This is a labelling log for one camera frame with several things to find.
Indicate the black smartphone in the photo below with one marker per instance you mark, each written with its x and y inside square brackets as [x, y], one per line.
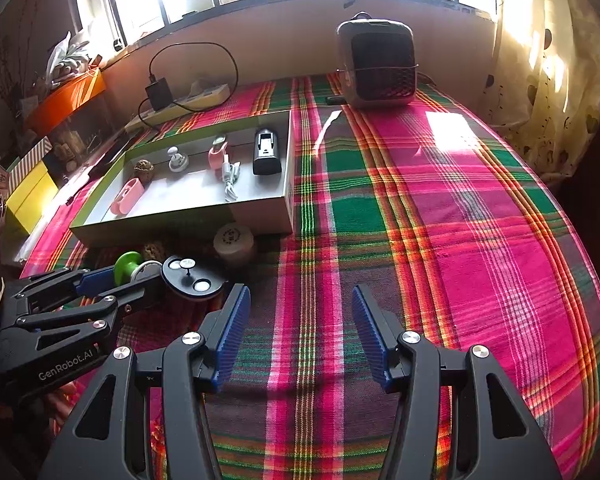
[121, 144]

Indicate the green white cardboard box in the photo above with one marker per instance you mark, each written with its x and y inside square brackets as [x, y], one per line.
[193, 203]

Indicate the pink white oval device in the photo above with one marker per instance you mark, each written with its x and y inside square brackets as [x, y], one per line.
[217, 153]

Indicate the orange box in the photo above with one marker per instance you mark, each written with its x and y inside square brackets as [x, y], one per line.
[65, 100]

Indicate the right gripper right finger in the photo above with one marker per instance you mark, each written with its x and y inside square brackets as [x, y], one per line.
[493, 433]

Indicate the plaid bed cloth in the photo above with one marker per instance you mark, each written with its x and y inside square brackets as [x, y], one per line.
[448, 227]

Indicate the small grey heater fan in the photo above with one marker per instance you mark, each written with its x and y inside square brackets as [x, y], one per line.
[377, 63]

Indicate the striped gift box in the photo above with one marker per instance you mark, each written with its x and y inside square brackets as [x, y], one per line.
[27, 163]

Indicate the black charger adapter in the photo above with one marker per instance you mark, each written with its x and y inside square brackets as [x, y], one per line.
[159, 93]

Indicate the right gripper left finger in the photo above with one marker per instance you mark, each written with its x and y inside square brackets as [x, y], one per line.
[107, 435]

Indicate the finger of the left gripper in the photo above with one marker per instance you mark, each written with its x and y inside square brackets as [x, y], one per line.
[62, 285]
[110, 306]

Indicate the black disc with white buttons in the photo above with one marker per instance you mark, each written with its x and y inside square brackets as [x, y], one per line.
[192, 279]

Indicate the green white round gadget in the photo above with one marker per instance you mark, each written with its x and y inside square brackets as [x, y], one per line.
[131, 267]

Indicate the pink ear hook clip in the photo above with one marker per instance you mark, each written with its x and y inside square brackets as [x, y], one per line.
[128, 196]

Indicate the cream patterned curtain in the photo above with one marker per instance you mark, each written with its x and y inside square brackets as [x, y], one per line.
[542, 95]

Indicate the white knob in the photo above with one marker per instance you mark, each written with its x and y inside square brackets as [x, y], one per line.
[178, 161]

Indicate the white power strip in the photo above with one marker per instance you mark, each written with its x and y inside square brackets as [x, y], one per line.
[208, 98]

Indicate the yellow box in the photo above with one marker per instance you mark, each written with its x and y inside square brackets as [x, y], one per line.
[29, 195]

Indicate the brown walnut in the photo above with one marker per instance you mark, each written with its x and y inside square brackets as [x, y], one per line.
[154, 251]
[144, 171]

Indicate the white round cap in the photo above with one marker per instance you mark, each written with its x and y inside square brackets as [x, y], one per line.
[234, 244]

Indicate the black rectangular device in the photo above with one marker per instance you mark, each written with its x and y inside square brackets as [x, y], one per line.
[266, 160]

